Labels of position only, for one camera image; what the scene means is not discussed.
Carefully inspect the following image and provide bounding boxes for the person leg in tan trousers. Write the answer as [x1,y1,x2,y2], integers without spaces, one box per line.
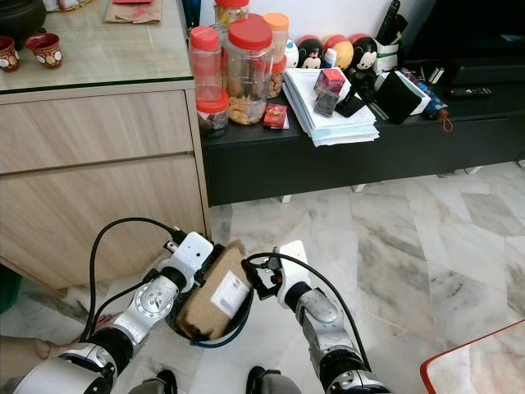
[0,335,50,387]

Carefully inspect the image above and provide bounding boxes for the large red lid snack jar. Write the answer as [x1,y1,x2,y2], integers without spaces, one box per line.
[226,18,276,126]

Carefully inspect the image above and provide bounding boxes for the green container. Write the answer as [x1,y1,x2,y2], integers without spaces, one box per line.
[0,264,23,314]

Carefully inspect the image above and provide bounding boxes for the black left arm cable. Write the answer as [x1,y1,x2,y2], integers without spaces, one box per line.
[86,217,181,341]

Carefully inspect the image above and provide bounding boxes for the red lid jar yellow contents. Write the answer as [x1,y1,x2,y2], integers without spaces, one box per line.
[215,0,249,27]

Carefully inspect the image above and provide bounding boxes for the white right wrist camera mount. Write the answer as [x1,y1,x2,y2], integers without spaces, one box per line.
[275,240,311,300]

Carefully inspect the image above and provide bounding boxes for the orange lid jar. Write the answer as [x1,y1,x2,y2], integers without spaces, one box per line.
[262,11,290,75]

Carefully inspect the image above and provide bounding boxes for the stack of white papers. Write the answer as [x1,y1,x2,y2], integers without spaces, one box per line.
[283,67,378,147]

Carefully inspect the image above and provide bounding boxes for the black wallet box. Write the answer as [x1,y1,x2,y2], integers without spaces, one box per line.
[375,71,427,126]

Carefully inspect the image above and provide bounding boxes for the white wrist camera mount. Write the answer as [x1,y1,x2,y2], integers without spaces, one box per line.
[168,231,214,280]
[275,240,311,300]

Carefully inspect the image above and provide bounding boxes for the red patterned tea cup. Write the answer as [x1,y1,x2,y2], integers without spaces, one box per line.
[26,33,64,69]
[0,37,21,72]

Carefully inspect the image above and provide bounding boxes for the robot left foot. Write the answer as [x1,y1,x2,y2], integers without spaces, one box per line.
[139,369,180,394]

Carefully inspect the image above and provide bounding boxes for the black television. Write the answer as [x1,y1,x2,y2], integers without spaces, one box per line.
[402,0,525,62]

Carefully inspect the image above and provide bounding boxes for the white holder with black remotes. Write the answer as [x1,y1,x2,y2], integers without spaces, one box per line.
[373,0,407,73]

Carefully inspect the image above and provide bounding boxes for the small red box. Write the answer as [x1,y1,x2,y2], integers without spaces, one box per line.
[314,68,347,95]

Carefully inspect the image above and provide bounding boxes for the light wood cabinet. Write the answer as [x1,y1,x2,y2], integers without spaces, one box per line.
[0,0,212,290]

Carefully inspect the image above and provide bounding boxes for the round orange toy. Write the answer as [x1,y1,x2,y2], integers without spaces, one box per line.
[324,34,355,69]

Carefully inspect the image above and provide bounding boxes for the round black Mickey toy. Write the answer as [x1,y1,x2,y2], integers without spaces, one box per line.
[295,35,325,71]

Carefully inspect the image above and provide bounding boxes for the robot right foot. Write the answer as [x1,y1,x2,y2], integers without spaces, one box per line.
[246,366,304,394]

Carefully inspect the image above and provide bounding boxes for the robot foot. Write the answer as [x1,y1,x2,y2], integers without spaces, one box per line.
[246,366,304,394]
[139,369,180,394]

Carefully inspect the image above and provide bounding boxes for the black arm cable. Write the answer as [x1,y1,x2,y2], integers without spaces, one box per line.
[86,217,181,341]
[246,252,367,350]

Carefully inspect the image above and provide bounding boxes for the black TV console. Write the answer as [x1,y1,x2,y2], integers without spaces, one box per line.
[201,57,525,206]

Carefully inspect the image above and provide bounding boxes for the tall red lid jar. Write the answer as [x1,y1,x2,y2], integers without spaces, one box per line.
[189,26,224,95]

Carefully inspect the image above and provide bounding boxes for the dark grey packet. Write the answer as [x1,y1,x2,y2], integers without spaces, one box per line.
[314,89,340,117]

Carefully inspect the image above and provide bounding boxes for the small red lid jar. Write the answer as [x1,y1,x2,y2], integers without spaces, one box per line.
[197,89,231,138]

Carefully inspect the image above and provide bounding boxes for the brown paper envelope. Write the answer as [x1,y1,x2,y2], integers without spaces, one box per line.
[104,0,163,24]

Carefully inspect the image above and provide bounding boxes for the red packet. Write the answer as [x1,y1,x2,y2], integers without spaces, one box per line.
[263,103,289,130]

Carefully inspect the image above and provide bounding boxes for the pink marble table red edge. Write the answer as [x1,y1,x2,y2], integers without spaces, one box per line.
[420,318,525,394]

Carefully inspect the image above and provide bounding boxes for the brown cardboard with white label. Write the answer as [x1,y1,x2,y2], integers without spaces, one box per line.
[176,240,252,341]

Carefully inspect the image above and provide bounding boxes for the black remote control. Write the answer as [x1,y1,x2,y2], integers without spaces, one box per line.
[449,86,493,99]

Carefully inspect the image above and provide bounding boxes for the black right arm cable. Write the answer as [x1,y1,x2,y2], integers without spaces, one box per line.
[246,252,367,350]

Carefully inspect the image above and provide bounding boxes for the dark brown teapot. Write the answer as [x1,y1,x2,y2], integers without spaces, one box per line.
[0,0,48,38]

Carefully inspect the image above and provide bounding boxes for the standing Mickey figurine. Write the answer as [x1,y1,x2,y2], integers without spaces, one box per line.
[349,37,380,91]

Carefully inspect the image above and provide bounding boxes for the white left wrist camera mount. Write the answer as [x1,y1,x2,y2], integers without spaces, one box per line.
[168,231,214,280]

